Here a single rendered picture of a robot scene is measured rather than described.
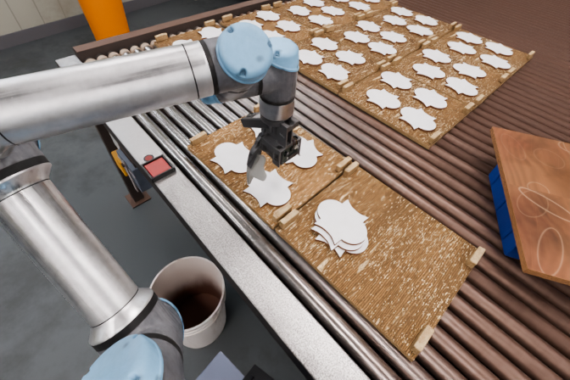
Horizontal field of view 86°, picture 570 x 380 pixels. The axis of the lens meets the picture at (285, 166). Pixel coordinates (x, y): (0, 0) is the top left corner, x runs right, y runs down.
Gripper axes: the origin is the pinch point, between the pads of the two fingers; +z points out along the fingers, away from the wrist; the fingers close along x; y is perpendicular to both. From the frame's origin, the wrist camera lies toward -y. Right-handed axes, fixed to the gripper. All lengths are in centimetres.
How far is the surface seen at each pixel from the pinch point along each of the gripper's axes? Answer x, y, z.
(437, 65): 109, -1, 9
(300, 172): 11.7, 2.0, 8.9
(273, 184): 1.8, 0.3, 8.1
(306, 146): 21.0, -4.2, 8.0
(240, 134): 8.9, -23.7, 8.9
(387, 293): -0.1, 40.7, 8.9
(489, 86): 110, 23, 9
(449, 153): 60, 29, 12
